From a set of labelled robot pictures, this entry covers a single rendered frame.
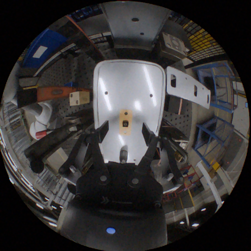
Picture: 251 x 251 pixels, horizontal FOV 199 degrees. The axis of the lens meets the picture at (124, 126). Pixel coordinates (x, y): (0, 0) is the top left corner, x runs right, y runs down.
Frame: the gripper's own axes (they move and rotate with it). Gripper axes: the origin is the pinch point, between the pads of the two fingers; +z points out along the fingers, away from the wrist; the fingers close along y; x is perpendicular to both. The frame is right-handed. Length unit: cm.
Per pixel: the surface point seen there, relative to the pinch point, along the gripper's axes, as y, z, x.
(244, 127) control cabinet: 788, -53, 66
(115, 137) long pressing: -3.2, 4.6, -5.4
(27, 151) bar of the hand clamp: -15.4, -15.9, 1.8
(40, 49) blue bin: -36, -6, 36
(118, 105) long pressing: -2.3, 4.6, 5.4
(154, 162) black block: 14.9, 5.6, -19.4
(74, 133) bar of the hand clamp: -13.3, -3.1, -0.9
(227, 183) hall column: 676, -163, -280
